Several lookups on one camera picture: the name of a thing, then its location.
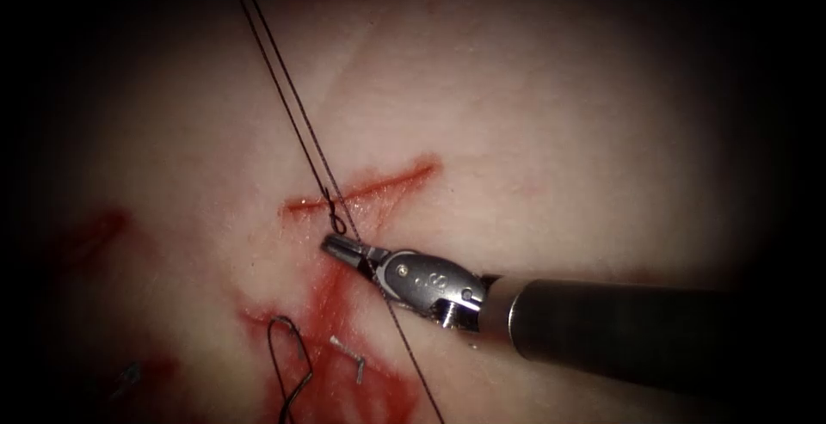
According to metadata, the right arm needle driver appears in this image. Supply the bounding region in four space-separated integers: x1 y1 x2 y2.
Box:
373 249 489 335

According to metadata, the right arm needle driver jaw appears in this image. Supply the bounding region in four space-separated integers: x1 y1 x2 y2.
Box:
324 249 379 279
321 233 390 265

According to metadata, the black thread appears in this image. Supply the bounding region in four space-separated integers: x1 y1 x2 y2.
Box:
222 0 447 424

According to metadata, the short blue thread piece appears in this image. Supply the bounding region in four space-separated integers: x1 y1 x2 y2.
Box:
328 335 367 385

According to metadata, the tissue pad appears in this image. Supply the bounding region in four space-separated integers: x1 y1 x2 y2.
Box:
19 0 782 424

